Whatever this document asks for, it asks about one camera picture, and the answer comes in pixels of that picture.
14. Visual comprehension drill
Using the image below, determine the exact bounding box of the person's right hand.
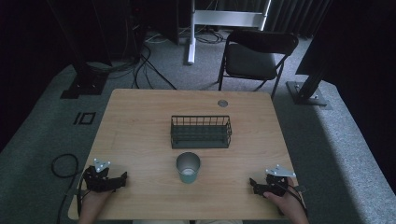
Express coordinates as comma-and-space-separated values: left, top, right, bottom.
262, 176, 304, 217

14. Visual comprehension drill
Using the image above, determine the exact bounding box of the black looped floor cable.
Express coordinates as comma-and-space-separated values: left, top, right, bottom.
50, 153, 82, 224

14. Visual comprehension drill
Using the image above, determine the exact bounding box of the white metal stand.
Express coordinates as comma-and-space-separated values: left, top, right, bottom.
186, 0, 273, 66

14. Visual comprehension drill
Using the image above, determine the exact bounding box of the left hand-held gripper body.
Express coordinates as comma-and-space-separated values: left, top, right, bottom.
81, 158, 119, 193

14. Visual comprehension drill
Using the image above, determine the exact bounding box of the black folding chair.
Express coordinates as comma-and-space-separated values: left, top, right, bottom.
217, 29, 300, 99

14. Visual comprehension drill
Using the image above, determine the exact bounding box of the teal metal cup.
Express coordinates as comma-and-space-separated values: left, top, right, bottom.
176, 151, 202, 185

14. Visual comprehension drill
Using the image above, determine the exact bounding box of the bundle of black floor cables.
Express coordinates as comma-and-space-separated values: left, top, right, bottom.
87, 29, 178, 91

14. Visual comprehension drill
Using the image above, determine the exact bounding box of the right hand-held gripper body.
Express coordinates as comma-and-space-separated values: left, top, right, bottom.
257, 164, 297, 198

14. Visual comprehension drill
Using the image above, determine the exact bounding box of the dark wire basket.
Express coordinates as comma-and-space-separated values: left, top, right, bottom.
170, 115, 233, 150

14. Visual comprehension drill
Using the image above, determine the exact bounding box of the dark curtain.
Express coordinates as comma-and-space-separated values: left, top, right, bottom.
264, 0, 332, 40

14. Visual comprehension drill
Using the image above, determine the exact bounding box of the black stand with base plate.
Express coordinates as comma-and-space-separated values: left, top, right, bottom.
46, 0, 109, 100
285, 0, 334, 110

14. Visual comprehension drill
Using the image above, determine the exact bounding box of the person's left hand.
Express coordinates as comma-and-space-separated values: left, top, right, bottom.
78, 189, 115, 219

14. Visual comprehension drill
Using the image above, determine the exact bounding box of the person's light clothing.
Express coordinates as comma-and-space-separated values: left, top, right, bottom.
132, 218, 245, 224

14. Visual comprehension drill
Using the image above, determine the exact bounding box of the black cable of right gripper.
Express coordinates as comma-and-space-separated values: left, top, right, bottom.
274, 181, 308, 217

